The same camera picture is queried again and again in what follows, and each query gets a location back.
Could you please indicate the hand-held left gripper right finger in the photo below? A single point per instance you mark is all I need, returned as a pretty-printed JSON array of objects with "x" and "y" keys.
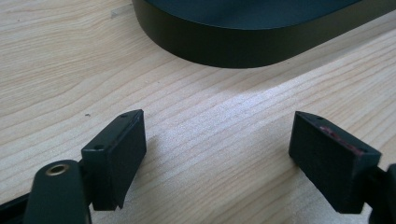
[{"x": 330, "y": 174}]

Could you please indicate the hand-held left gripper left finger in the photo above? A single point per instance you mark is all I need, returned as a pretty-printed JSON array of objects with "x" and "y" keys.
[{"x": 116, "y": 168}]

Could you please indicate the black rounded tray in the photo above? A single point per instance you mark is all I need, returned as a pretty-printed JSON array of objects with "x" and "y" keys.
[{"x": 249, "y": 37}]

